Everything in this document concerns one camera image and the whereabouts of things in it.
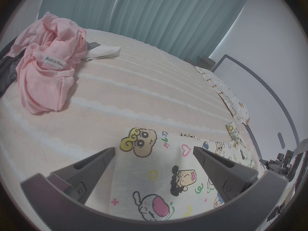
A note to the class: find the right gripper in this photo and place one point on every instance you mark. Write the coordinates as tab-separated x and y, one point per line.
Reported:
275	167

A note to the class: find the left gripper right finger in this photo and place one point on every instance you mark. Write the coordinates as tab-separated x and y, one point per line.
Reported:
214	171

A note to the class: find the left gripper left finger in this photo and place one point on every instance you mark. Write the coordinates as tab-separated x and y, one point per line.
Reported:
96	168

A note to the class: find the white printed pyjama top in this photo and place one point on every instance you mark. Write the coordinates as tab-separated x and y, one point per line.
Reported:
156	172

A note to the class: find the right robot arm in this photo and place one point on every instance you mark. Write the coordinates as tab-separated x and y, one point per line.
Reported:
300	150

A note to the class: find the bed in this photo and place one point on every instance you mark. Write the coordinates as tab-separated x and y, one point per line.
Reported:
144	92

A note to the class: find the white printed pillow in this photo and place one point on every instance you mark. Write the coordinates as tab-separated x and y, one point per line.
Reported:
226	95

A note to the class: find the pink garment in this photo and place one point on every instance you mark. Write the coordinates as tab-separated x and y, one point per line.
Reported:
48	76

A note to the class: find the grey bedside table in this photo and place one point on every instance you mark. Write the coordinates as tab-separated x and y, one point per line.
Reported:
205	61

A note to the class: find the white garment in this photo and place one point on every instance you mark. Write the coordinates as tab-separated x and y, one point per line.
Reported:
103	52

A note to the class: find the grey garment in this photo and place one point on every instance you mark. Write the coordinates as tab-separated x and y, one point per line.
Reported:
92	45

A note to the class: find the black garment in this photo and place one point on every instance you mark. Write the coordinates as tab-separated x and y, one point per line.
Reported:
7	66

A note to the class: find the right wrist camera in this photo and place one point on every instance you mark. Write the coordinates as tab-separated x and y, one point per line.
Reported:
280	157

